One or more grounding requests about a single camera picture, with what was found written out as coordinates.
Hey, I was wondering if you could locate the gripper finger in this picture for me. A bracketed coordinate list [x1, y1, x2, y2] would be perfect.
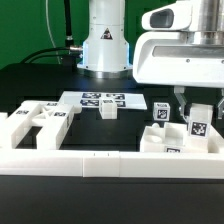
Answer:
[217, 97, 224, 119]

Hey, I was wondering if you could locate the thin white cable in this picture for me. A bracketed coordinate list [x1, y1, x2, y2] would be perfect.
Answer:
[45, 0, 63, 65]

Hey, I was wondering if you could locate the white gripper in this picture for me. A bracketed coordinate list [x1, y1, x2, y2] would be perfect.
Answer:
[133, 1, 224, 123]

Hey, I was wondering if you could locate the white chair back frame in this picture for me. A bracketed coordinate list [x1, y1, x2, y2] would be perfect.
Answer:
[0, 101, 82, 150]

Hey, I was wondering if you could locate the white tagged nut cube left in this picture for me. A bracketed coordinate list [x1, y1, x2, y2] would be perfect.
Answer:
[153, 102, 170, 121]

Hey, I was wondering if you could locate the white base tag sheet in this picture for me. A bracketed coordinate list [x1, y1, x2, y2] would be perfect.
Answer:
[59, 91, 147, 110]

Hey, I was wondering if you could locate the black cable bundle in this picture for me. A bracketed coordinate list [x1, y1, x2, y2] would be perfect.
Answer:
[20, 0, 84, 65]

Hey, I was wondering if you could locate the white U-shaped obstacle fence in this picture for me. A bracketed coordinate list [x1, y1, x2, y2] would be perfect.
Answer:
[0, 111, 224, 180]

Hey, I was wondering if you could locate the white chair seat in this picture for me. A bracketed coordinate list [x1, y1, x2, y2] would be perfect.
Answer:
[140, 122, 224, 154]

